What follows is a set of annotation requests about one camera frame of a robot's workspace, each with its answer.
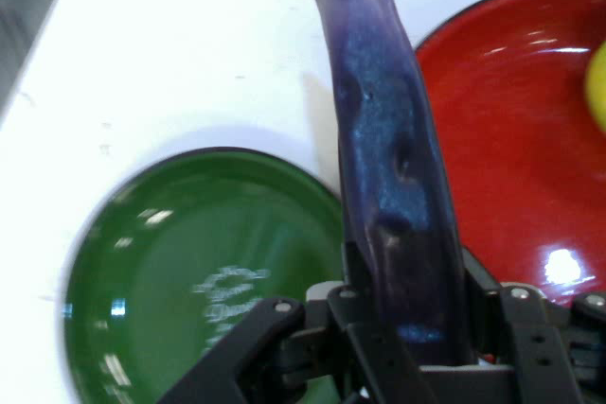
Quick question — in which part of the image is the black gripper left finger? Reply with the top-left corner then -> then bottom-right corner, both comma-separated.
155,240 -> 441,404

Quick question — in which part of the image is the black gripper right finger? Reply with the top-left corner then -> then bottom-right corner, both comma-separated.
461,247 -> 606,404

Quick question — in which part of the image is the purple toy eggplant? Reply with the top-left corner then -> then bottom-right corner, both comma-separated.
308,0 -> 474,367

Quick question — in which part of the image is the green enamel plate white print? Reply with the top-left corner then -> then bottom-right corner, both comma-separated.
61,147 -> 349,404

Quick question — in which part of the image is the red enamel plate black rim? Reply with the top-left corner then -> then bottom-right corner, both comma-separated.
414,0 -> 606,308

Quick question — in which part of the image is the yellow toy lemon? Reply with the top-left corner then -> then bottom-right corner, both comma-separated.
584,39 -> 606,133

